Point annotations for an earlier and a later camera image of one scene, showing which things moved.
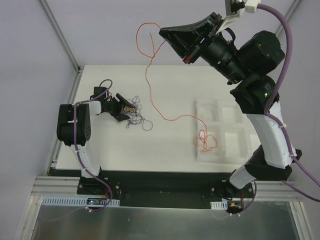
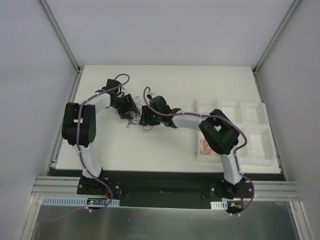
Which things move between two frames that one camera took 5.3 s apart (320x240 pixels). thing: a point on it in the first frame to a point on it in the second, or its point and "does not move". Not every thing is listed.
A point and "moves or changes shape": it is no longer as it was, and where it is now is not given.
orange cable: [205, 141] moves or changes shape
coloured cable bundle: [135, 116] does not move
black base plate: [164, 189] does not move
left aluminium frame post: [64, 42] does not move
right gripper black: [202, 40] to [147, 116]
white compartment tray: [223, 134] does not move
